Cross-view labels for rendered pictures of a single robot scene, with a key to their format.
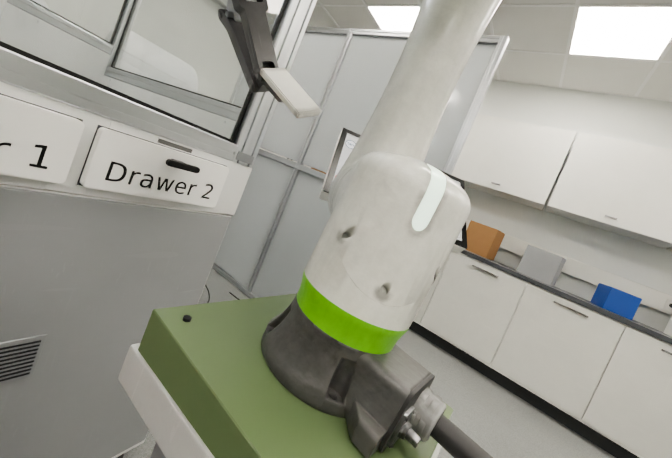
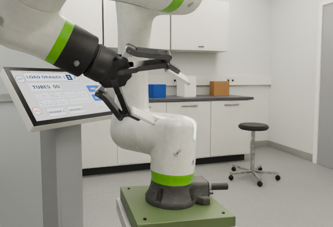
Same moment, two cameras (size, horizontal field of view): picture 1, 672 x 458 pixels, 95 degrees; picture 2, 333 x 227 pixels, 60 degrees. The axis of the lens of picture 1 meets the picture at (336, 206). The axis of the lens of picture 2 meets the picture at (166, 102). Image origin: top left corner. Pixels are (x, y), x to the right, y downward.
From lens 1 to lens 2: 0.63 m
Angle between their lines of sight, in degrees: 50
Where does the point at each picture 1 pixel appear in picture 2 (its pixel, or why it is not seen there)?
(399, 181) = (187, 129)
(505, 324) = not seen: hidden behind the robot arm
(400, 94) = (136, 80)
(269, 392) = (183, 212)
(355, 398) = (196, 196)
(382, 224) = (188, 143)
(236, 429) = (194, 220)
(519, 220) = not seen: hidden behind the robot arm
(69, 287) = not seen: outside the picture
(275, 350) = (171, 203)
